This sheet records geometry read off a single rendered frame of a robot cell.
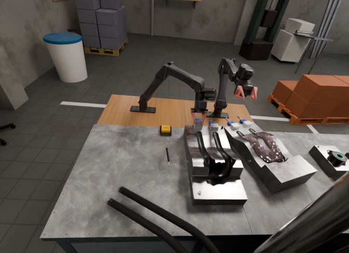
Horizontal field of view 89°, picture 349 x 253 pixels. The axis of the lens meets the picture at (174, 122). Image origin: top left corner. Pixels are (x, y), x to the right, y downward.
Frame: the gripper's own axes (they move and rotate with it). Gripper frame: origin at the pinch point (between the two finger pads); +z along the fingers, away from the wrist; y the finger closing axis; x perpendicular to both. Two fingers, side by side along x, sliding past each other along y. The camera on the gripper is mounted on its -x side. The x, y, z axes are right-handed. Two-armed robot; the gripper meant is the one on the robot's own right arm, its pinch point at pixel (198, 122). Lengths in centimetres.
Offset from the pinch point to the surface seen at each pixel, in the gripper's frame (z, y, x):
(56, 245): 98, -101, 9
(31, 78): -34, -250, 221
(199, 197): 29.0, -5.6, -38.2
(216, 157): 14.1, 5.2, -25.1
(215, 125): 2.0, 11.2, -0.6
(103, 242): 50, -49, -40
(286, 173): 21, 41, -31
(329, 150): 15, 86, -9
